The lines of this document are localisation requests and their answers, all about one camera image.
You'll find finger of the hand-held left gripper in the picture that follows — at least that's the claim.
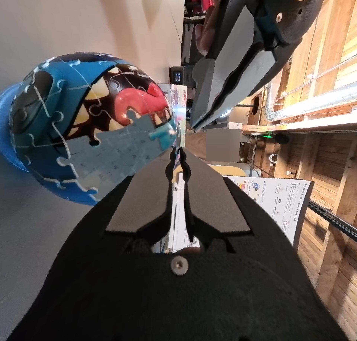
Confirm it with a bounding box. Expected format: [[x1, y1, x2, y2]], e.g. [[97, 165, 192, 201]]
[[192, 5, 255, 128], [194, 50, 277, 131]]

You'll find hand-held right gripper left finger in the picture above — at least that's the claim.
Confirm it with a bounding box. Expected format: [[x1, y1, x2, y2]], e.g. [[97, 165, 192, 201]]
[[105, 147, 177, 247]]

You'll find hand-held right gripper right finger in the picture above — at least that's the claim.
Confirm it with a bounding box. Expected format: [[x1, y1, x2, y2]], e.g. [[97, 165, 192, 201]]
[[178, 147, 251, 243]]

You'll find blue puzzle ball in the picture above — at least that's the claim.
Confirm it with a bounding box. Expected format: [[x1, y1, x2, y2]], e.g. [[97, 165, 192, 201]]
[[10, 51, 179, 206]]

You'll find printed puzzle box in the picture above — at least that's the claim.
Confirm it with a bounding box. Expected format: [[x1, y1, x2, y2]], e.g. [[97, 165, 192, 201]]
[[162, 84, 188, 149]]

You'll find blue ball stand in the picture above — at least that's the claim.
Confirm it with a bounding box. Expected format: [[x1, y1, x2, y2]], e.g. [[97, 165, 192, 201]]
[[0, 85, 30, 173]]

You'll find person's left hand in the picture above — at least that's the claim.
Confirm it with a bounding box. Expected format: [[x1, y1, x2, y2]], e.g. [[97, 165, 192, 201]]
[[195, 0, 232, 56]]

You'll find small dark flat object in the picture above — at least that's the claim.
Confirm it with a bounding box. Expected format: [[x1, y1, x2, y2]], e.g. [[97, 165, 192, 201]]
[[170, 66, 194, 86]]

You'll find printed instruction sheet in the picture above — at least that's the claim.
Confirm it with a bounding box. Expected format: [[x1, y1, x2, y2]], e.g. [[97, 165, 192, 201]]
[[160, 176, 315, 253]]

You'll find black ceiling pipe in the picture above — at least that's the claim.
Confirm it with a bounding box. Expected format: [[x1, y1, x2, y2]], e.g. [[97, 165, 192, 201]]
[[307, 200, 357, 239]]

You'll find ribbed silver air duct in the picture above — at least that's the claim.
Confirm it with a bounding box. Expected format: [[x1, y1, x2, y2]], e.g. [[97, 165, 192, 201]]
[[264, 87, 357, 122]]

